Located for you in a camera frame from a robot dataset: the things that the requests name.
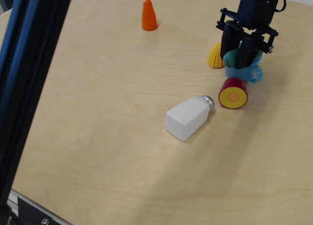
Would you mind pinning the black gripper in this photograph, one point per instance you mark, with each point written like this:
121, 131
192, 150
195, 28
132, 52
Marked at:
247, 30

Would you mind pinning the green toy cucumber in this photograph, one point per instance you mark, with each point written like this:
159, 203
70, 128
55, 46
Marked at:
229, 59

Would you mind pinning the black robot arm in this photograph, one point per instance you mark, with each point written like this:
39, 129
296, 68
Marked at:
29, 44

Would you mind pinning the blue plastic cup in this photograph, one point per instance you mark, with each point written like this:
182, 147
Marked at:
252, 74

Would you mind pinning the yellow toy corn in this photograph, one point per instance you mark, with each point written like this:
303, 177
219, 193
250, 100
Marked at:
214, 59

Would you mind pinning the red yellow toy cylinder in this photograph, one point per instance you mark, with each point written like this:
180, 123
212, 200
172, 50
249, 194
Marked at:
233, 94

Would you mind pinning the orange toy carrot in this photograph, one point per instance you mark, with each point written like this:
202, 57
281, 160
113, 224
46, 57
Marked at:
148, 18

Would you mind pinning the white salt shaker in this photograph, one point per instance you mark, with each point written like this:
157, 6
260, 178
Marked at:
184, 119

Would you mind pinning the black corner bracket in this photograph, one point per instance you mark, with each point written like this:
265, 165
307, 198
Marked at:
30, 213

